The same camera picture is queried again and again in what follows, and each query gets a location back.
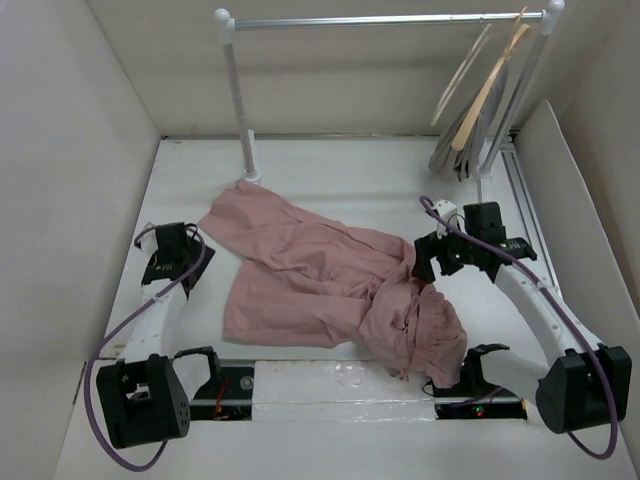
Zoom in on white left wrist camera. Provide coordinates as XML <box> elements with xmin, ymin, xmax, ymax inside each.
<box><xmin>134</xmin><ymin>229</ymin><xmax>158</xmax><ymax>256</ymax></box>

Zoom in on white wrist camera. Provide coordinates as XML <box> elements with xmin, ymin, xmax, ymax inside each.
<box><xmin>134</xmin><ymin>229</ymin><xmax>158</xmax><ymax>256</ymax></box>
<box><xmin>433</xmin><ymin>199</ymin><xmax>458</xmax><ymax>238</ymax></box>

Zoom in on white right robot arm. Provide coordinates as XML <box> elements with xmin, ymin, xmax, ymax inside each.
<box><xmin>413</xmin><ymin>196</ymin><xmax>632</xmax><ymax>434</ymax></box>

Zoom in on tan wooden hanger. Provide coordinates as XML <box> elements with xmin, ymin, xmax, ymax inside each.
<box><xmin>451</xmin><ymin>7</ymin><xmax>531</xmax><ymax>152</ymax></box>

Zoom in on grey hanging garment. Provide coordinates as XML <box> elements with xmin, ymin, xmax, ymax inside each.
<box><xmin>427</xmin><ymin>62</ymin><xmax>514</xmax><ymax>182</ymax></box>

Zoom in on aluminium rail right side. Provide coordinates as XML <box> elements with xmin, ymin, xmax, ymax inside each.
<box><xmin>500</xmin><ymin>135</ymin><xmax>559</xmax><ymax>288</ymax></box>

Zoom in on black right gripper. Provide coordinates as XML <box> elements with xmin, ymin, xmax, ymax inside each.
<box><xmin>410</xmin><ymin>219</ymin><xmax>479</xmax><ymax>283</ymax></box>

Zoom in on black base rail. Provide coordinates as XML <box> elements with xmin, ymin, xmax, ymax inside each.
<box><xmin>190</xmin><ymin>360</ymin><xmax>527</xmax><ymax>423</ymax></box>

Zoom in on pink trousers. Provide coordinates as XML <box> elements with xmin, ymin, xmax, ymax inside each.
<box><xmin>200</xmin><ymin>181</ymin><xmax>467</xmax><ymax>388</ymax></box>

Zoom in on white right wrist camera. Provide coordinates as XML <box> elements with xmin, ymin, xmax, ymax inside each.
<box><xmin>433</xmin><ymin>199</ymin><xmax>458</xmax><ymax>238</ymax></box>

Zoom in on white clothes rack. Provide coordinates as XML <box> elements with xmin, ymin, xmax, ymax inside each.
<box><xmin>214</xmin><ymin>1</ymin><xmax>565</xmax><ymax>201</ymax></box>

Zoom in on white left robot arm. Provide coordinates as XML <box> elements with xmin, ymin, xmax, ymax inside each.
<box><xmin>96</xmin><ymin>222</ymin><xmax>223</xmax><ymax>449</ymax></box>

